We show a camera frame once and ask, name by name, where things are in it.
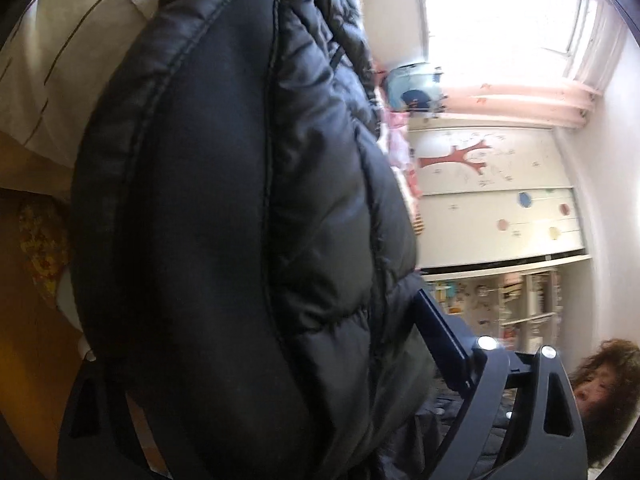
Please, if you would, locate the yellow floral cloth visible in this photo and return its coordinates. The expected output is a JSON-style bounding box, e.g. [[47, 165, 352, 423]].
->
[[19, 199, 72, 311]]

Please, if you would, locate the black puffer jacket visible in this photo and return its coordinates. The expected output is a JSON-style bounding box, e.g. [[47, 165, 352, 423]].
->
[[70, 0, 441, 480]]

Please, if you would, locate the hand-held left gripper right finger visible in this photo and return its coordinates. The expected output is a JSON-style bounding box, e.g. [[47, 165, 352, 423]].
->
[[412, 287, 588, 480]]

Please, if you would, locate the person's head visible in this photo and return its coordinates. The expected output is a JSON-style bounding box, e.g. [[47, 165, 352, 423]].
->
[[570, 337, 640, 471]]

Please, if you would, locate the pink and blue whale curtain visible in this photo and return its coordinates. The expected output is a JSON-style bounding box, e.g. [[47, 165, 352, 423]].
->
[[385, 60, 603, 131]]

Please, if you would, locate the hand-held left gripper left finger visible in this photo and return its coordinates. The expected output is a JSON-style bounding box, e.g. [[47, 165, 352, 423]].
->
[[56, 350, 166, 480]]

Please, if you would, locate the person's dark clothing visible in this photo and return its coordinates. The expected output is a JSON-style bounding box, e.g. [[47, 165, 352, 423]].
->
[[385, 380, 516, 480]]

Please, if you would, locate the pink checked blanket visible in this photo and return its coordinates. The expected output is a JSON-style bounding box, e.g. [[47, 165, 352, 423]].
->
[[377, 105, 426, 236]]

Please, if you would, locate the white striped duvet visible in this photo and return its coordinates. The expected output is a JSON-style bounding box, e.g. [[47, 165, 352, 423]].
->
[[0, 0, 166, 171]]

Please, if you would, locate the white wardrobe with tree decal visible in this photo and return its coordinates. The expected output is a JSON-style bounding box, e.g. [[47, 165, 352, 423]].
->
[[407, 125, 593, 271]]

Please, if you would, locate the cluttered white shelf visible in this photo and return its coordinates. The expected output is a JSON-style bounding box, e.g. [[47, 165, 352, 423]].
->
[[422, 255, 593, 356]]

